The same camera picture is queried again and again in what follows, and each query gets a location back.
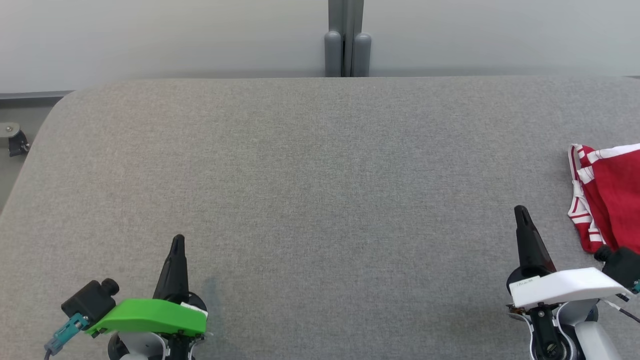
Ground grey fabric sofa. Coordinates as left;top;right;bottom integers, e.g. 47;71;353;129
0;75;640;360

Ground left arm cable teal connector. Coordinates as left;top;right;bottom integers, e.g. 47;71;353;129
44;312;91;360

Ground red shorts with white stripe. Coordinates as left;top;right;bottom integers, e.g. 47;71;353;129
582;144;640;252

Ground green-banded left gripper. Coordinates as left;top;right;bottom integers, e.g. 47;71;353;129
85;234;209;337

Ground grey partition post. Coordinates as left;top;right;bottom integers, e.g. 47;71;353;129
324;0;373;78

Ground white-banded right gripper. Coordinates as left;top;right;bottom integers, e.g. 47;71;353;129
506;205;633;311

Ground black caster wheel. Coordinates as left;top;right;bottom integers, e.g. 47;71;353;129
0;122;31;157

